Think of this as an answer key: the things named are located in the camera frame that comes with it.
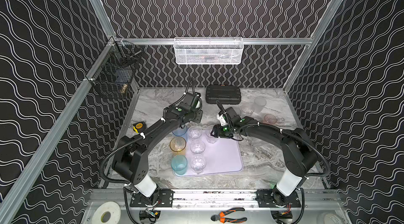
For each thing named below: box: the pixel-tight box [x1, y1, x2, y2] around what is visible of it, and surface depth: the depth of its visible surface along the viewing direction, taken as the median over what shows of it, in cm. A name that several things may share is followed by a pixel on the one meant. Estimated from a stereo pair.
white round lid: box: [324, 213, 342, 224], surface depth 69 cm
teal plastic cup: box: [170, 155, 188, 176], surface depth 80 cm
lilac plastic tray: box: [173, 129, 244, 177], surface depth 89 cm
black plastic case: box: [205, 85, 242, 105], surface depth 112 cm
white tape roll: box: [91, 200, 122, 224], surface depth 72 cm
